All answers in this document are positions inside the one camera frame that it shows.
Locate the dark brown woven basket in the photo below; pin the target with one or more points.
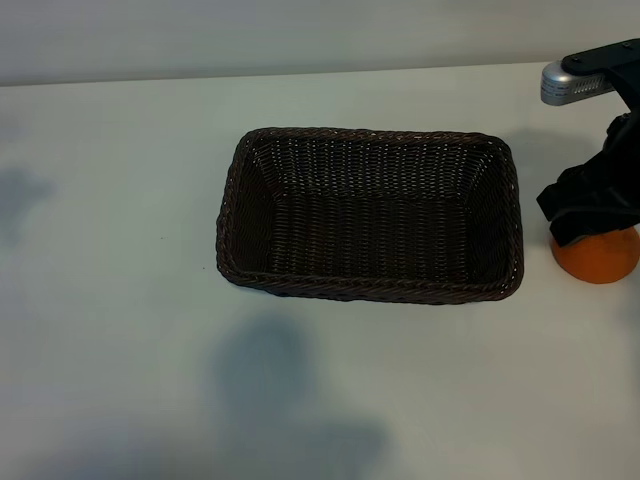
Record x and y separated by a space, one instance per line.
370 240

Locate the black right camera bracket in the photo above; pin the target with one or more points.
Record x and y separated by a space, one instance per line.
600 55

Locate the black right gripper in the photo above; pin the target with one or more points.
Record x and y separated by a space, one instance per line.
600 190

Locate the orange fruit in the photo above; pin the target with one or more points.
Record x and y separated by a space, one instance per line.
595 260

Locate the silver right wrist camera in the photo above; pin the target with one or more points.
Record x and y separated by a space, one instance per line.
560 87

